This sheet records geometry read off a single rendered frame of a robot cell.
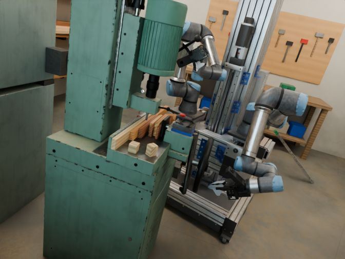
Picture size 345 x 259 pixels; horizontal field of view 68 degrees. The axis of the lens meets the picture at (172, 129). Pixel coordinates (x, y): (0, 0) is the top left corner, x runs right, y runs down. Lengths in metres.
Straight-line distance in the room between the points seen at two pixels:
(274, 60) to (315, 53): 0.59
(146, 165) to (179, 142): 0.24
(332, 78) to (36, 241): 4.34
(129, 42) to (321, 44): 3.74
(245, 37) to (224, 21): 2.61
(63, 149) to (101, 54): 0.48
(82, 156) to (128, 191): 0.28
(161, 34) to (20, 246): 1.50
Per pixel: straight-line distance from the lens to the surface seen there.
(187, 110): 1.97
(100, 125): 1.30
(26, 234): 2.01
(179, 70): 1.89
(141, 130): 1.20
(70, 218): 1.53
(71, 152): 1.31
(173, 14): 1.14
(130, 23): 1.20
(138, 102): 1.26
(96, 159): 1.25
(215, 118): 2.03
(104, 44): 1.21
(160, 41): 1.14
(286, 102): 1.42
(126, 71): 1.22
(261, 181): 1.32
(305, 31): 4.56
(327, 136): 4.96
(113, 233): 1.44
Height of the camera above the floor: 1.42
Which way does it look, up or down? 22 degrees down
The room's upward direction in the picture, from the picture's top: 13 degrees clockwise
